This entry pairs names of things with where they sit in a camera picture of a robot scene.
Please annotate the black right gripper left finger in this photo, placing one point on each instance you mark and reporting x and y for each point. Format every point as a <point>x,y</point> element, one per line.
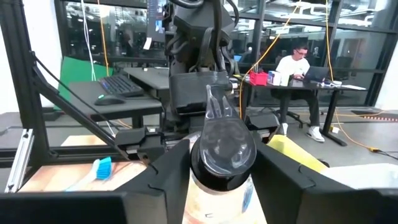
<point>164,186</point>

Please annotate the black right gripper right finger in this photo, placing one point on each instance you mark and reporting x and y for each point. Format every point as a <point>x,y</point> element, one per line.
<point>289,193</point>

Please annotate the blue dish brush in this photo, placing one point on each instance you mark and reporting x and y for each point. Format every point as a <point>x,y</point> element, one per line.
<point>104,168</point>

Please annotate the clear pump bottle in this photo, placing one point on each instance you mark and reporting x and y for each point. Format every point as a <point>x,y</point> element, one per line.
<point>224,155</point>

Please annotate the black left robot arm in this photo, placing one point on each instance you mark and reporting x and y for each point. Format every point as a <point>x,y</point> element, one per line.
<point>199,90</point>

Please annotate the yellow plastic bin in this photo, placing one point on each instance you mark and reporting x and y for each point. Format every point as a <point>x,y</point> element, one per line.
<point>295,152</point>

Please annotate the clear plastic bin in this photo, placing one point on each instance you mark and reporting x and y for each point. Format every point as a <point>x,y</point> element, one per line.
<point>360,175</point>

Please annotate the dark keyboard desk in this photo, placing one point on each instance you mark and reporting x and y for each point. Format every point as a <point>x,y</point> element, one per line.
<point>124,107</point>

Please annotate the black computer mouse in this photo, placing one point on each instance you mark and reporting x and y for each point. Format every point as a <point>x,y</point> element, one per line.
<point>109,101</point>

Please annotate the black office desk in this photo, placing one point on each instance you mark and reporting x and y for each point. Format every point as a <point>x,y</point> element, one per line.
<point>298,86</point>

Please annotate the black keyboard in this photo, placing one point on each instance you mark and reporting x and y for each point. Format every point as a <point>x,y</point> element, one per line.
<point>121,85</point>

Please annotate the white containers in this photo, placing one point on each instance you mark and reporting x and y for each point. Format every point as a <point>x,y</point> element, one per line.
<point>278,78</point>

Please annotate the red box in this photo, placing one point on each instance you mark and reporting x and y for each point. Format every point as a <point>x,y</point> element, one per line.
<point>258,78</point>

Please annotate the dark laptop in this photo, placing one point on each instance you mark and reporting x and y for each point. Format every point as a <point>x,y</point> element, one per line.
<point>315,74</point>

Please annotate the person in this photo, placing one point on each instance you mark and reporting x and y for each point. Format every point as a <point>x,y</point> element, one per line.
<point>292,67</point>

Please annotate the green board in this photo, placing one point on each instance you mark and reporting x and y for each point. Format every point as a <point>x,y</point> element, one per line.
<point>77,70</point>

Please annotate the silver aluminium extrusion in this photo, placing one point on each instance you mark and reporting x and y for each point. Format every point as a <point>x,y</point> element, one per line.
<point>20,161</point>

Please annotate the dark computer monitor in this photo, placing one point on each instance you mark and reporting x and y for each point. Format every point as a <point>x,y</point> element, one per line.
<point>157,18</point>

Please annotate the black camera mast frame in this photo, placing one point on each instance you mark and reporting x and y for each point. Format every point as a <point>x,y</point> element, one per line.
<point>18,77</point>

